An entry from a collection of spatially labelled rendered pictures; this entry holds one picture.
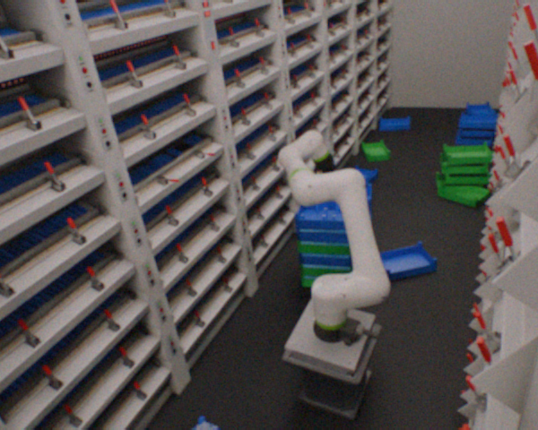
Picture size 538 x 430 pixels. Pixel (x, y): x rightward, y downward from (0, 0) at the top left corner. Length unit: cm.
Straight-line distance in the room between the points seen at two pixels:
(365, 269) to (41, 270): 108
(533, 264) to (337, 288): 139
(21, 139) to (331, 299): 110
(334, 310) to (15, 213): 108
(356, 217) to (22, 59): 118
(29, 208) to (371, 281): 114
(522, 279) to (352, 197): 145
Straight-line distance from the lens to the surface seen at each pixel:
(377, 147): 435
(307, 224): 232
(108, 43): 158
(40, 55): 141
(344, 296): 162
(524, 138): 97
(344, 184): 169
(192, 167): 190
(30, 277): 145
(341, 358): 173
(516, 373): 45
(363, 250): 167
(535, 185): 34
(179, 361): 210
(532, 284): 26
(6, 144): 134
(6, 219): 137
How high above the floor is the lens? 164
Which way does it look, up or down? 29 degrees down
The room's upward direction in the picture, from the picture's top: 8 degrees counter-clockwise
